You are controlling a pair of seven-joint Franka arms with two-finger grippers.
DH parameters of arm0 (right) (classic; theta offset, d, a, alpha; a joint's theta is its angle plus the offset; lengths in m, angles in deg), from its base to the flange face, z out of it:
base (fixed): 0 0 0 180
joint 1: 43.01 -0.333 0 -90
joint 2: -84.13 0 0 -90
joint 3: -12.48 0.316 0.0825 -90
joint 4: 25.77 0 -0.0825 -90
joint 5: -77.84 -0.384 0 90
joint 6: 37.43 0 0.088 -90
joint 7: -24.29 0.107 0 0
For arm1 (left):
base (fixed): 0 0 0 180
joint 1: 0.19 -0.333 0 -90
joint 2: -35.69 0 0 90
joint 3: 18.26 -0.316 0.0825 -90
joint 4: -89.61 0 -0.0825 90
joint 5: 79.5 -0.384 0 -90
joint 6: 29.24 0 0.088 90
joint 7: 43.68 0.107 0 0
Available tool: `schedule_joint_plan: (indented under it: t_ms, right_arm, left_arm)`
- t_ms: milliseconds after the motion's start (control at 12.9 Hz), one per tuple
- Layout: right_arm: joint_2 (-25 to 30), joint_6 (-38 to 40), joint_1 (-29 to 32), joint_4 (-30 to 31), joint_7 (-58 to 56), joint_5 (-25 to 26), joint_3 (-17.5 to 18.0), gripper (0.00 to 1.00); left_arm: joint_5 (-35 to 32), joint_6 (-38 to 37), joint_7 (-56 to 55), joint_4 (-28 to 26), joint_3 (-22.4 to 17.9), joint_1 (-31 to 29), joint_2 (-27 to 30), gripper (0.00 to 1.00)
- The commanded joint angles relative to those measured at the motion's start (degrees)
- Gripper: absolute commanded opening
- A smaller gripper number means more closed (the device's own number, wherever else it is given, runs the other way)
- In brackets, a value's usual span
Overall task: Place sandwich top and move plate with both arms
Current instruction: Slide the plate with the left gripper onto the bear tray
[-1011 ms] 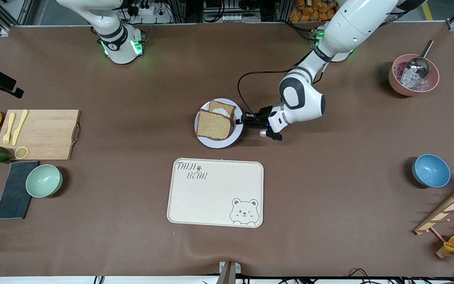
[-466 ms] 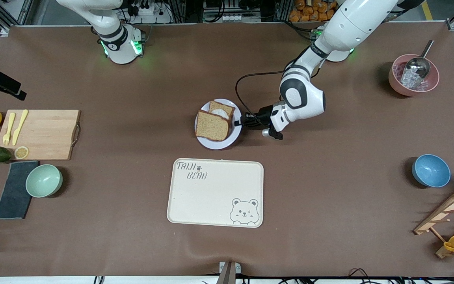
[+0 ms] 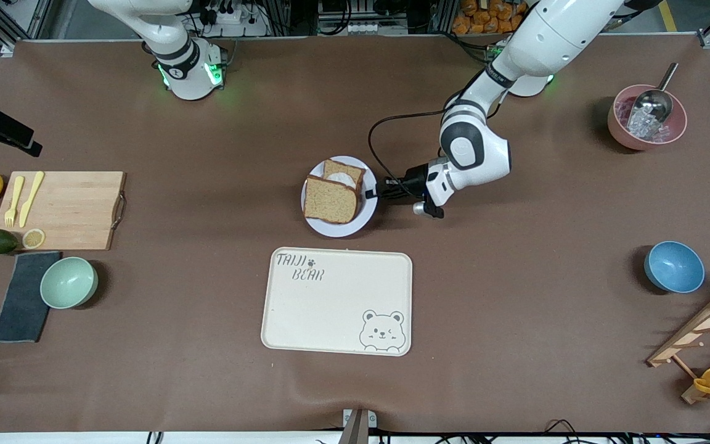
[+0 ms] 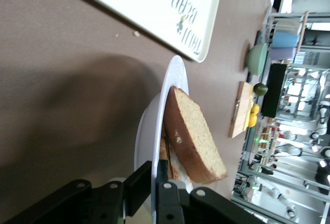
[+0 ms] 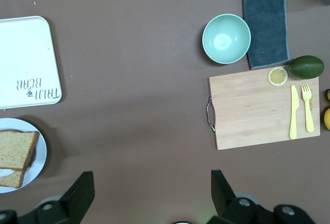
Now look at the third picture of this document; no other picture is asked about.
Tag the dark grey cloth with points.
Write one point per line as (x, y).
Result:
(22, 302)

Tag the metal scoop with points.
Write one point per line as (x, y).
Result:
(654, 102)

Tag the pile of bread rolls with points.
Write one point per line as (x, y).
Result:
(484, 21)

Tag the lemon slice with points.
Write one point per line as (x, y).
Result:
(34, 238)

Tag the white power strip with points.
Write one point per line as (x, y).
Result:
(238, 21)

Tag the clear ice cubes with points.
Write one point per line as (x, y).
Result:
(641, 127)

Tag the yellow plastic fork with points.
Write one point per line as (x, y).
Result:
(15, 200)

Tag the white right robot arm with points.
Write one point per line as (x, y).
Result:
(188, 74)

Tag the wooden cup rack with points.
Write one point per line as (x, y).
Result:
(700, 327)

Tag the blue bowl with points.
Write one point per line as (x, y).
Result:
(674, 267)

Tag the mint green bowl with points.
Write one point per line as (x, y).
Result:
(68, 282)

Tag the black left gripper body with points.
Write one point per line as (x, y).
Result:
(415, 179)

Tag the wooden cutting board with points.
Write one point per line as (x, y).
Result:
(71, 209)

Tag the cream bear print tray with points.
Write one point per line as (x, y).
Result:
(330, 308)

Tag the yellow plastic knife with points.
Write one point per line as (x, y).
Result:
(29, 203)

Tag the fried egg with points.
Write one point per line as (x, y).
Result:
(339, 178)

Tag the pale lilac round plate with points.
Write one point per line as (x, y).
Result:
(367, 213)

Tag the plain brown bread slice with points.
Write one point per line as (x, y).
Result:
(330, 200)

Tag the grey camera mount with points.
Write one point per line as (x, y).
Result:
(356, 425)

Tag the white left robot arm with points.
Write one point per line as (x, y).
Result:
(472, 148)

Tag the pink bowl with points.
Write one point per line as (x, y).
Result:
(620, 132)

